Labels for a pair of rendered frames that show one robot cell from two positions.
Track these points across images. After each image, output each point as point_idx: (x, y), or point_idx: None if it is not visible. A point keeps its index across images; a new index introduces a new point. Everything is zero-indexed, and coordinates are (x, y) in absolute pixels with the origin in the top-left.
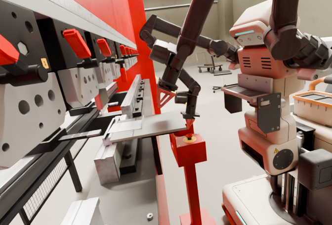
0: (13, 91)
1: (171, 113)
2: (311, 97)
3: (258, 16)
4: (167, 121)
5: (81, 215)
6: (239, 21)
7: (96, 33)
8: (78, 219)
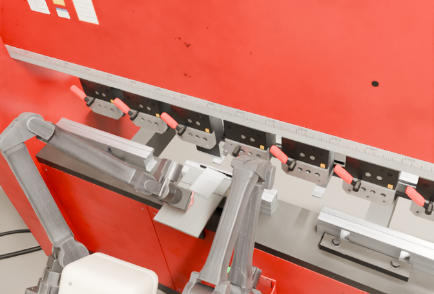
0: (97, 101)
1: (196, 227)
2: None
3: (93, 255)
4: (180, 213)
5: (141, 151)
6: (133, 271)
7: (188, 108)
8: (139, 150)
